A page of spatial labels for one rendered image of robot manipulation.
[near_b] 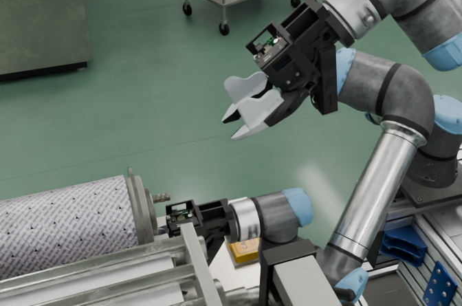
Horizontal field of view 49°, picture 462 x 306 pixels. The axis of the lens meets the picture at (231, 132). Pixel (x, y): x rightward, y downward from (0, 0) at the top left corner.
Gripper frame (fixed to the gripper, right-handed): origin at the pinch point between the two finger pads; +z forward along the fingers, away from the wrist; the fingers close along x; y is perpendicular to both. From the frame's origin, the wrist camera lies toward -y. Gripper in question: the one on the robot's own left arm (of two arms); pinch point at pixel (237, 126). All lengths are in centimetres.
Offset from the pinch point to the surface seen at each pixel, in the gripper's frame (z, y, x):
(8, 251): 31.4, 14.5, 5.4
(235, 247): 24.9, -38.1, -14.6
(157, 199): 16.2, 0.3, 0.7
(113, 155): 98, -99, -171
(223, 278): 29.9, -37.1, -9.2
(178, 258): 20.8, -7.6, 5.1
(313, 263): -1.8, 6.9, 30.1
